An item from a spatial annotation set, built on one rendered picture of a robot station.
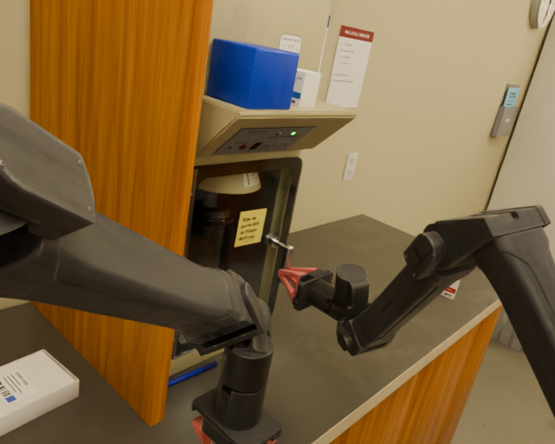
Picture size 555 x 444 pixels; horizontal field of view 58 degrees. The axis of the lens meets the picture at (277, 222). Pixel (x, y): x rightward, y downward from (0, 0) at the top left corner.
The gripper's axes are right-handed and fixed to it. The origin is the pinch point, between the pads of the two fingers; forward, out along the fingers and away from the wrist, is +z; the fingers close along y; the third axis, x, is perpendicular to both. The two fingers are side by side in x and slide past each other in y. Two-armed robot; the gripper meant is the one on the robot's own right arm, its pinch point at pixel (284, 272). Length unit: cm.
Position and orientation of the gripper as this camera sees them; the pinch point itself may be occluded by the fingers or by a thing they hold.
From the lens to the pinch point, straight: 110.3
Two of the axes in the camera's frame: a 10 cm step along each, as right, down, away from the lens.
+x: -1.8, 9.1, 3.7
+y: -6.7, 1.6, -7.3
